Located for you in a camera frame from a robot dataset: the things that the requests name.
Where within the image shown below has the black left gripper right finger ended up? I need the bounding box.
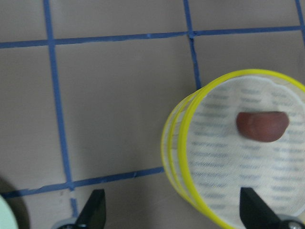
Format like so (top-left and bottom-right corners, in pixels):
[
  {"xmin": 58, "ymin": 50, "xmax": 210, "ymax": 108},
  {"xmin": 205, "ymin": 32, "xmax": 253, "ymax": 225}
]
[{"xmin": 239, "ymin": 187, "xmax": 281, "ymax": 229}]

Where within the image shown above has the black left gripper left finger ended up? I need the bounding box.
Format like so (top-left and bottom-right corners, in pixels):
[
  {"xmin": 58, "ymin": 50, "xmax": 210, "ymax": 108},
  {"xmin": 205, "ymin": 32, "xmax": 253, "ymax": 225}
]
[{"xmin": 74, "ymin": 189, "xmax": 106, "ymax": 229}]

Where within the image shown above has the yellow bamboo steamer layer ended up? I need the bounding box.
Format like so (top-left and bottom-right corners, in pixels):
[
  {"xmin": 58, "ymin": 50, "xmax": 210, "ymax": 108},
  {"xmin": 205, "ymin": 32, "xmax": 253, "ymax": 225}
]
[
  {"xmin": 177, "ymin": 69, "xmax": 305, "ymax": 229},
  {"xmin": 161, "ymin": 91, "xmax": 200, "ymax": 211}
]

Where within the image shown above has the light green plate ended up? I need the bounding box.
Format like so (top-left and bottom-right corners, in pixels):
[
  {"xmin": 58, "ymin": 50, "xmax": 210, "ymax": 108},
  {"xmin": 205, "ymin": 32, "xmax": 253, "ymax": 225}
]
[{"xmin": 0, "ymin": 196, "xmax": 18, "ymax": 229}]

